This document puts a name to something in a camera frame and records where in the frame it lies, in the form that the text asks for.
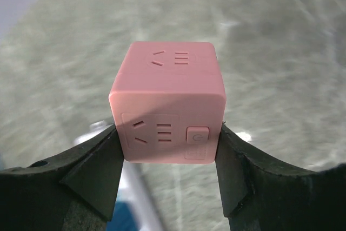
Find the pink cube plug adapter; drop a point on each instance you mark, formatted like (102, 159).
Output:
(168, 101)

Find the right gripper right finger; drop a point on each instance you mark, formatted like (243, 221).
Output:
(261, 192)

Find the blue cube plug adapter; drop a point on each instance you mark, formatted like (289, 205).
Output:
(123, 218)

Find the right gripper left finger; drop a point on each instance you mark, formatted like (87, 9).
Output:
(73, 190)

